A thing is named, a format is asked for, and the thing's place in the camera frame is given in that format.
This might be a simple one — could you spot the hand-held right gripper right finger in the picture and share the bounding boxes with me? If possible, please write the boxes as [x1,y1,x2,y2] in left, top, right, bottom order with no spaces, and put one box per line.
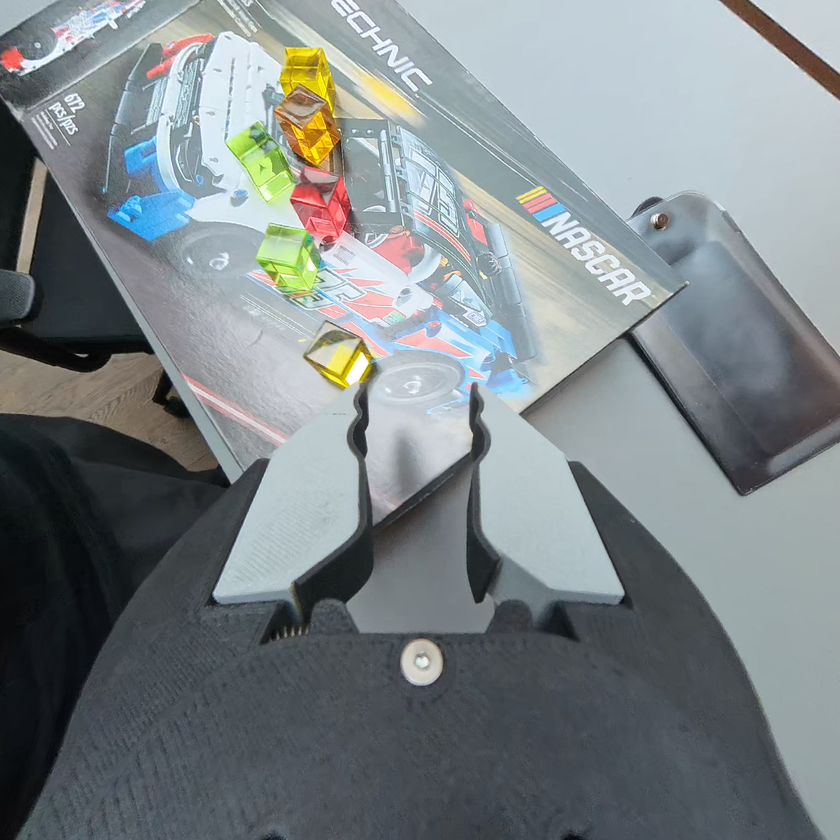
[465,381,626,634]

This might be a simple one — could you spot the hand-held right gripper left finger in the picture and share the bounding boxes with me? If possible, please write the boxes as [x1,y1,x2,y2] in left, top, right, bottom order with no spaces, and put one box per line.
[212,381,377,622]

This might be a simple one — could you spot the yellow transparent cube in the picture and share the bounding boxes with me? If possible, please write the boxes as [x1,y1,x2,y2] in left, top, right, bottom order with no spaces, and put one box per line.
[279,46,337,102]
[303,322,375,391]

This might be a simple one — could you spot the person's black clothing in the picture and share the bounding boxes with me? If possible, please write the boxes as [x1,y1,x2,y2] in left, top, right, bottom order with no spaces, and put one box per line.
[0,413,231,840]

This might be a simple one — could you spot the green transparent cube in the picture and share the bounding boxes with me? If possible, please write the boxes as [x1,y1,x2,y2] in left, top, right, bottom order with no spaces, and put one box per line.
[225,121,296,203]
[256,223,322,293]

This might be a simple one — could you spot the toy car building set box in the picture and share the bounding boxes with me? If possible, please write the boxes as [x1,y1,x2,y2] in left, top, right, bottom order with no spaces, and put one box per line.
[0,0,689,530]

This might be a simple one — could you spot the red transparent cube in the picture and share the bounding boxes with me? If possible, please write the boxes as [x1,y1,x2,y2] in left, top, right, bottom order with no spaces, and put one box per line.
[289,165,353,238]

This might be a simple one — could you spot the black office chair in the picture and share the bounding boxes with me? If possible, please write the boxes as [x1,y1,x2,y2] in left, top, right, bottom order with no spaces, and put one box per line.
[0,105,194,421]

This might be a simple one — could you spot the orange transparent cube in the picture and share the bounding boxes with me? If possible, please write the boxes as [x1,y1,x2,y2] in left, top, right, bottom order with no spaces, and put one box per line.
[273,85,342,165]

